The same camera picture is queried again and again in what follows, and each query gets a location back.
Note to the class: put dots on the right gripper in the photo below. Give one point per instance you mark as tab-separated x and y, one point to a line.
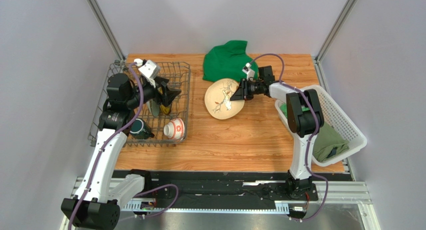
246	90

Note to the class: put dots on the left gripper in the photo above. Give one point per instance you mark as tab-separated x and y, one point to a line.
169	95

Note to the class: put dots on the cream bird plate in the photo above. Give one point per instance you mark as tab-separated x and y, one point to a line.
217	99

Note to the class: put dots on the yellow patterned small plate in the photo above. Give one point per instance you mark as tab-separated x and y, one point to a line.
166	110

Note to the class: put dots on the light blue flower plate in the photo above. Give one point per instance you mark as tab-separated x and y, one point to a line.
153	108

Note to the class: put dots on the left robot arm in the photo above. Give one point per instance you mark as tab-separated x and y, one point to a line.
94	205

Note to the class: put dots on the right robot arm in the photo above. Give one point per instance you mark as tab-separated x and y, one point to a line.
304	119

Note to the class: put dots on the green cloth on table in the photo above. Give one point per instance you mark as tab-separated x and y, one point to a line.
226	61

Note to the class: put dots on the white orange patterned bowl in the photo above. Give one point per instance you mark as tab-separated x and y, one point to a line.
174	129

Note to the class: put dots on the bright green towel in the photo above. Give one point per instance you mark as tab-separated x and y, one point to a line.
283	109

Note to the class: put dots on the dark green mug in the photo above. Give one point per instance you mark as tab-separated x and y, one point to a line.
141	130

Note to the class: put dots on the white plastic basket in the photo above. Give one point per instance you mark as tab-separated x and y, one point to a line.
333	116

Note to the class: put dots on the olive green cloth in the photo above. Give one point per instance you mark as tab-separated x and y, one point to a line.
329	144

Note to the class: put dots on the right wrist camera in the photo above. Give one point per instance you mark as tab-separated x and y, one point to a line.
250	73

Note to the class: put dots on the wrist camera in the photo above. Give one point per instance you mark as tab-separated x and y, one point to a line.
147	68
250	73

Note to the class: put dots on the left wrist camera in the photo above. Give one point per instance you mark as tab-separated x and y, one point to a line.
147	68

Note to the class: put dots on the grey wire dish rack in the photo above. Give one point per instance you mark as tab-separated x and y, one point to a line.
116	108

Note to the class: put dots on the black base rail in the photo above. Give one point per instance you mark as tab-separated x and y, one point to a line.
217	190

